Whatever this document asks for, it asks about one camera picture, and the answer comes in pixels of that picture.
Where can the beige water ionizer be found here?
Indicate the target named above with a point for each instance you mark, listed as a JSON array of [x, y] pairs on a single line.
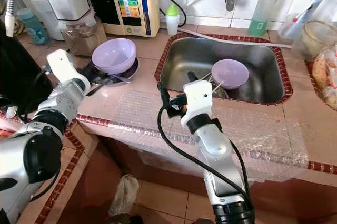
[[131, 3]]

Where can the clear bag of food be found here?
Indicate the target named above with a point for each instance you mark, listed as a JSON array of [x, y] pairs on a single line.
[[325, 77]]

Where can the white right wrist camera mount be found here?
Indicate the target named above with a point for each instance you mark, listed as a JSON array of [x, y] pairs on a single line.
[[200, 103]]

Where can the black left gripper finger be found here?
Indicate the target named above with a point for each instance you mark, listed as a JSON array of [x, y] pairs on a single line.
[[101, 85]]

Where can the grey mop head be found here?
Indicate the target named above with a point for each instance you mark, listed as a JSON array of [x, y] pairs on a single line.
[[124, 195]]

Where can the small steel bowl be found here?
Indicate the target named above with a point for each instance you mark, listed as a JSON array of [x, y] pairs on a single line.
[[221, 93]]

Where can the teal plastic bottle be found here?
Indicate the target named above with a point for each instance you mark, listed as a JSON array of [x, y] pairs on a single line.
[[34, 29]]

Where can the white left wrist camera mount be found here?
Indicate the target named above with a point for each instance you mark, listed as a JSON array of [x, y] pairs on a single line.
[[66, 66]]

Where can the glass jar brown contents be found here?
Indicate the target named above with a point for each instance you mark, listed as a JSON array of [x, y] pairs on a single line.
[[81, 37]]

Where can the white and blue tube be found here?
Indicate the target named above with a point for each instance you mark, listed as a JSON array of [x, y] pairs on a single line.
[[308, 13]]

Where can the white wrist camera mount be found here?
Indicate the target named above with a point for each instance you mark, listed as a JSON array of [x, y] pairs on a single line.
[[200, 103], [66, 66]]

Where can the clear plastic container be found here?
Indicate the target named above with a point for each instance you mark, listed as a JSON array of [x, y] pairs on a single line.
[[316, 40]]

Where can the dish soap bottle blue cap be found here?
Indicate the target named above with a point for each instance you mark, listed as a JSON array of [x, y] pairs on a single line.
[[266, 11]]

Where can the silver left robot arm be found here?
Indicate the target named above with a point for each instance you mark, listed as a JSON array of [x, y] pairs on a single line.
[[31, 155]]

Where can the stainless steel sink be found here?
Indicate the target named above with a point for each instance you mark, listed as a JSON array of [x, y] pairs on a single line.
[[263, 71]]

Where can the large steel bowl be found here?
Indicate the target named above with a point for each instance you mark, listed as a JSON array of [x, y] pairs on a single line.
[[134, 70]]

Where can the small white bottle green cap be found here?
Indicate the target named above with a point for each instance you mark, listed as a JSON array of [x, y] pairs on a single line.
[[171, 20]]

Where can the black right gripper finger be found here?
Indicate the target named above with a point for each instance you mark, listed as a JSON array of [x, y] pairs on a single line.
[[163, 93], [192, 77]]

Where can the lilac plastic bowl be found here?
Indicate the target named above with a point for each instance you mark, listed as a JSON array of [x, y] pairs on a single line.
[[230, 72], [113, 54]]

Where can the clear bubble wrap sheet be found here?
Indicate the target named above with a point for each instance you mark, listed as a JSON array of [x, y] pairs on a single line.
[[221, 124]]

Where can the black electric kettle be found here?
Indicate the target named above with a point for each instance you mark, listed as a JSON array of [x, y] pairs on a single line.
[[21, 66]]

